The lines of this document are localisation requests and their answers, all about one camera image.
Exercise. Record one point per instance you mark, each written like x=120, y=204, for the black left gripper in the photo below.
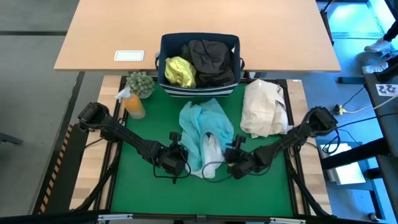
x=175, y=160

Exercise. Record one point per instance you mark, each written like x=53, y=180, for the silver metal bracket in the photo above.
x=287, y=221
x=115, y=216

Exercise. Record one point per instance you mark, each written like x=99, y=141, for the orange spray bottle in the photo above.
x=133, y=105

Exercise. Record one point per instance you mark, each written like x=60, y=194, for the light blue shorts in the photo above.
x=199, y=124

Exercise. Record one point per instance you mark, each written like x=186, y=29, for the black side table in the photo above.
x=388, y=124

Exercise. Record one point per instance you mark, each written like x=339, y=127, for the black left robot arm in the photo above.
x=124, y=137

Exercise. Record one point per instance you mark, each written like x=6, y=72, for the dark green garment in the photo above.
x=185, y=53

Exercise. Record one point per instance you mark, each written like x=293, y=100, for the white floor box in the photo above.
x=345, y=174

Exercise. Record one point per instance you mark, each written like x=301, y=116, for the dark grey shorts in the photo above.
x=211, y=62

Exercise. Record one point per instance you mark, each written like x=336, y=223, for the person's leg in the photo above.
x=392, y=31

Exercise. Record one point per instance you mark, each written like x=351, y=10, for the navy white striped laundry basket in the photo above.
x=199, y=91

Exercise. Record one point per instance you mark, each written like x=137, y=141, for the yellow black power connector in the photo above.
x=339, y=109

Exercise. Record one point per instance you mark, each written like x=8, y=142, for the green table mat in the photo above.
x=202, y=196

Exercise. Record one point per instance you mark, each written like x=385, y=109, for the person's white shoe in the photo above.
x=377, y=46
x=374, y=67

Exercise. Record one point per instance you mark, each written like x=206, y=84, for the light wooden desk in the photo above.
x=217, y=18

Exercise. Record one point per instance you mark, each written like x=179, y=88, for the wooden table side board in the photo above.
x=107, y=91
x=297, y=96

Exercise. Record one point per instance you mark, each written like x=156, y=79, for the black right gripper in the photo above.
x=241, y=163

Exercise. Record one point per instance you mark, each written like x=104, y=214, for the potted green succulent plant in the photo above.
x=140, y=84

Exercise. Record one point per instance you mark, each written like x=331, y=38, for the black panel with hazard stripes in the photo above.
x=62, y=174

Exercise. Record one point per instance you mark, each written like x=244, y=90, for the black table frame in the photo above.
x=155, y=215

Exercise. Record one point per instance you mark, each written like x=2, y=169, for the white paper with black marks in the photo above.
x=387, y=89

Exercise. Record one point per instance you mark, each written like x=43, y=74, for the white basket label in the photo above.
x=234, y=49

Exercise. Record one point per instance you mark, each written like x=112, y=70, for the yellow garment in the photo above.
x=180, y=71

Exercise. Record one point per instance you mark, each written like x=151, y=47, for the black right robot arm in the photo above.
x=295, y=133

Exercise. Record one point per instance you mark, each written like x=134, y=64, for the beige folded garment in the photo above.
x=264, y=109

